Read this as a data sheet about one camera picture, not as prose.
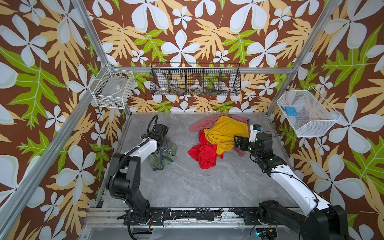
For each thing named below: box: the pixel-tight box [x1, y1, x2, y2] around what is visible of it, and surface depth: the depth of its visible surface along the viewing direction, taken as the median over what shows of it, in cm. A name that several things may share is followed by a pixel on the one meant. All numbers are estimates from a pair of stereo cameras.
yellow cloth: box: [204, 115, 250, 156], surface depth 95 cm
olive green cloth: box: [148, 141, 178, 171], surface depth 92 cm
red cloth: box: [187, 130, 224, 169], surface depth 93 cm
